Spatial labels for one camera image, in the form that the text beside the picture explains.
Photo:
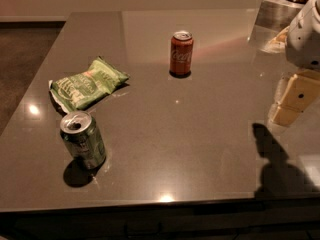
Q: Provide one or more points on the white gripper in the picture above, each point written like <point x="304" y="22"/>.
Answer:
<point x="305" y="39"/>

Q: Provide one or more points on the red coke can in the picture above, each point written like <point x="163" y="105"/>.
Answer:
<point x="181" y="54"/>

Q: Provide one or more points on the green soda can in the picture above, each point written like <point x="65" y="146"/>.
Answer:
<point x="82" y="138"/>

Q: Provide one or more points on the metal napkin dispenser box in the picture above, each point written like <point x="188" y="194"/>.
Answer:
<point x="276" y="14"/>

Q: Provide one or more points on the green chip bag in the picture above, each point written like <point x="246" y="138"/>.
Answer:
<point x="80" y="91"/>

